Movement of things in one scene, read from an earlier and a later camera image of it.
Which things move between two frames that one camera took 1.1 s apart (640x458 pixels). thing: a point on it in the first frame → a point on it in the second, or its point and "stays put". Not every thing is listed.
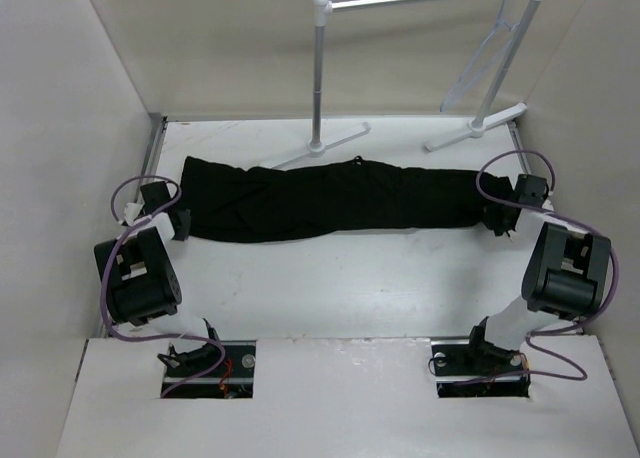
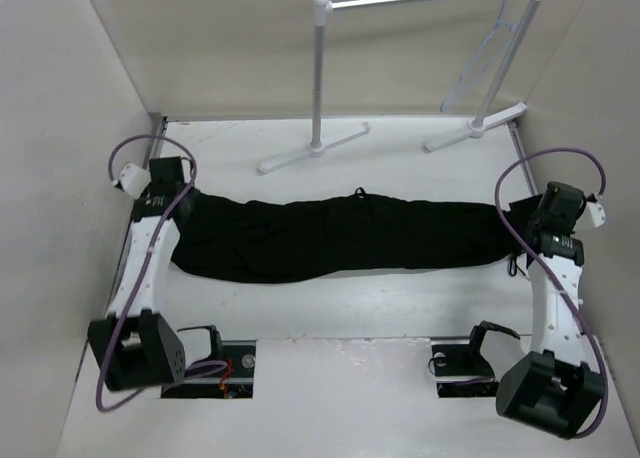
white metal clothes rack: [323, 4] stays put
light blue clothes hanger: [487, 55] stays put
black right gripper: [490, 216] → [522, 208]
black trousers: [225, 201] → [247, 241]
